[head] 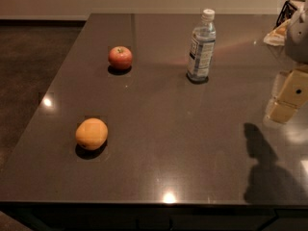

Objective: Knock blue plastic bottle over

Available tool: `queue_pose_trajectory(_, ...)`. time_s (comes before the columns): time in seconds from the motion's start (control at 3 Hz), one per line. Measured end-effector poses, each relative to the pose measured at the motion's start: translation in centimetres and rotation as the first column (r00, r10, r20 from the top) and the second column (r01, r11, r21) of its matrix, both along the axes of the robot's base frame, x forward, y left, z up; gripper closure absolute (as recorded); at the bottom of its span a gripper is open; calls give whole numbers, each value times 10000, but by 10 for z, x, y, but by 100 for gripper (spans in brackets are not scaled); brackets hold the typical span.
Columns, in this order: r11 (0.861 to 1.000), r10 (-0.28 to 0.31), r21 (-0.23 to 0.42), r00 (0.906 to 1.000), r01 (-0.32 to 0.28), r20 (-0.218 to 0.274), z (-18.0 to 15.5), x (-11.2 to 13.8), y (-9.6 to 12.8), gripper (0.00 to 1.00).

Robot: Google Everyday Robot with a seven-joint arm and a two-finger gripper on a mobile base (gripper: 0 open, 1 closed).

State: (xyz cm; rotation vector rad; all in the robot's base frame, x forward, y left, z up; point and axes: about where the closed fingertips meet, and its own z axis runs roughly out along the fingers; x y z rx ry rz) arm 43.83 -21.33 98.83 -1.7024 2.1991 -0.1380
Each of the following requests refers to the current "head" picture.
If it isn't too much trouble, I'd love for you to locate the white-grey gripper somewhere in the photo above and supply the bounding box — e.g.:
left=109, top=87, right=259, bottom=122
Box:
left=269, top=5, right=308, bottom=124

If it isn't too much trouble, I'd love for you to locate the clear blue-label plastic bottle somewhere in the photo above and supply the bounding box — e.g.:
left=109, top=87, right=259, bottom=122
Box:
left=187, top=9, right=216, bottom=84

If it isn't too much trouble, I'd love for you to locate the crumpled snack bag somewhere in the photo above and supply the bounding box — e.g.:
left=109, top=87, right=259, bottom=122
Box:
left=264, top=19, right=290, bottom=46

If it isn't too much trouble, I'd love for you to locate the red apple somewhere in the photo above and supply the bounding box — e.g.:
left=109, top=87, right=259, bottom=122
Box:
left=108, top=46, right=133, bottom=70

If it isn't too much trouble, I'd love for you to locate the orange fruit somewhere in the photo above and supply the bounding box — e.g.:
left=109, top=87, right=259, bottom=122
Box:
left=75, top=118, right=108, bottom=151

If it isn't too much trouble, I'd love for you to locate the black wire basket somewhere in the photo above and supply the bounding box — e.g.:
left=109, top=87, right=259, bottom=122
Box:
left=275, top=0, right=305, bottom=27

